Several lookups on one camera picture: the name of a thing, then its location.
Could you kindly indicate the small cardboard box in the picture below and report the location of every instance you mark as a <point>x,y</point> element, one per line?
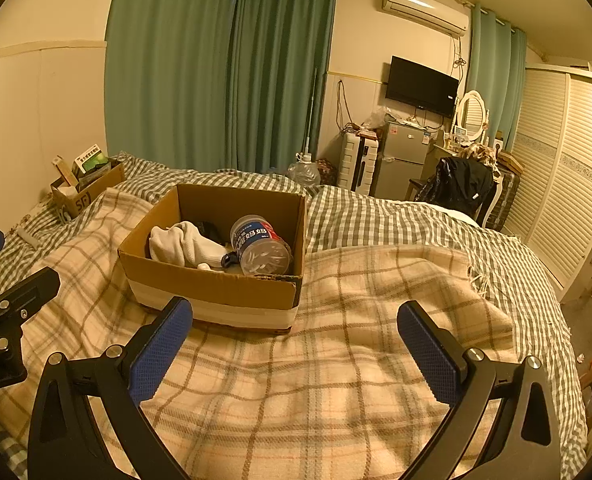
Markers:
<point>93,195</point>

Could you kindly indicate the clear plastic jar blue lid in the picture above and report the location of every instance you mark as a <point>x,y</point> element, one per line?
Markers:
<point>261,252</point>

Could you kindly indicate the white air conditioner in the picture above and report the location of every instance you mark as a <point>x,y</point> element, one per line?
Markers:
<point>423,7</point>

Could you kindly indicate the brown plaid suitcase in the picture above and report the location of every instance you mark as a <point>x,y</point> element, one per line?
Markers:
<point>506,192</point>

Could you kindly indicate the white flat bar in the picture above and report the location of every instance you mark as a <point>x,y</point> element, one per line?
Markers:
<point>28,237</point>

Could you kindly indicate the narrow beige carton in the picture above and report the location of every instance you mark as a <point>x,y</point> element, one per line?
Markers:
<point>65,175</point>

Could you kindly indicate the white oval mirror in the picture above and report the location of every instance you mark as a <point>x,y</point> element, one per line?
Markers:
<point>471,112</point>

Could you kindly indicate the black wall television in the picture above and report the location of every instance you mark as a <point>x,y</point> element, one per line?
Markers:
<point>421,85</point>

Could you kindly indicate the blond furry bundle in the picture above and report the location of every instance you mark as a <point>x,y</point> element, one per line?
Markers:
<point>483,154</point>

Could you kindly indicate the pair of white socks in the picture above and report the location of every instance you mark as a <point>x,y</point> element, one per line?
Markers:
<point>181,242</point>

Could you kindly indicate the floral bag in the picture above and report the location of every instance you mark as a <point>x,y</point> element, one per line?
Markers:
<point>327,172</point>

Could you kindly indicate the white chair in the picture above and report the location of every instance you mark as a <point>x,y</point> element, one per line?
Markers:
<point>488,205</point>

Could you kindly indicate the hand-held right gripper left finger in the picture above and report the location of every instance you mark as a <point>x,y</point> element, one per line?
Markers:
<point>161,350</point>

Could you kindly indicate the large cardboard box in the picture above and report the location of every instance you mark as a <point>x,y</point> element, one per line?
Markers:
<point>201,285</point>

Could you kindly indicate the narrow green curtain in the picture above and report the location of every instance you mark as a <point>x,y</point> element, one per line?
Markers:
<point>496,75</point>

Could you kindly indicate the black jacket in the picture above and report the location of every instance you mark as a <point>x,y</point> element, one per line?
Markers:
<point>458,185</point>

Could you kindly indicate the white mop pole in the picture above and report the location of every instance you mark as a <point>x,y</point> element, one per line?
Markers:
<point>310,110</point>

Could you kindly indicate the clear water jug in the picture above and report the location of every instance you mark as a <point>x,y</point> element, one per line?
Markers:
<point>305,172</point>

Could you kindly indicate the white ribbed suitcase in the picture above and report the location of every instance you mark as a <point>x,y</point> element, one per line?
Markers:
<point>356,162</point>

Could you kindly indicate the beige plaid blanket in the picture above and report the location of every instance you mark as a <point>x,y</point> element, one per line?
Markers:
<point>326,360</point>

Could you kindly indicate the white louvered wardrobe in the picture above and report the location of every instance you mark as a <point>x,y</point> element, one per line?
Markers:
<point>561,170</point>

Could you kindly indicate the green label carton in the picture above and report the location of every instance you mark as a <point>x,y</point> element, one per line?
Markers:
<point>92,161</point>

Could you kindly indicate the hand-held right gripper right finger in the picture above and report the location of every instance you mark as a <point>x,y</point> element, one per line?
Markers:
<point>428,355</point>

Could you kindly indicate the silver fridge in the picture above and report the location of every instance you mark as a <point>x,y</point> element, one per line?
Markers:
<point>401,160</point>

